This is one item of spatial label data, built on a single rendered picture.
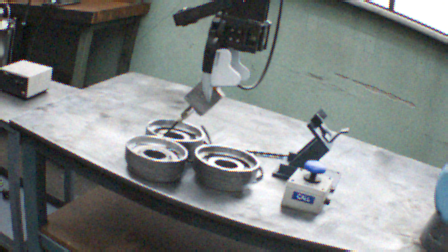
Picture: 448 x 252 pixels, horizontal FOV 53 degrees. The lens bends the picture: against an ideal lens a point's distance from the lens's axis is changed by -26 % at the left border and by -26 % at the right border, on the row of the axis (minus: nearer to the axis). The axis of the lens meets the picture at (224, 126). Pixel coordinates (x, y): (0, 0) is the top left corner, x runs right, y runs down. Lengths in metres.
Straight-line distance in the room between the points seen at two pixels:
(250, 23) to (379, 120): 1.70
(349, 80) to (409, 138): 0.43
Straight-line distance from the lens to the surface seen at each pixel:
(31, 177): 1.12
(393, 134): 2.55
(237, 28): 0.91
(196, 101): 0.97
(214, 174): 0.92
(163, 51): 2.80
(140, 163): 0.91
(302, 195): 0.91
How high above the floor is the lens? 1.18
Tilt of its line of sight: 18 degrees down
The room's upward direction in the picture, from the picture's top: 12 degrees clockwise
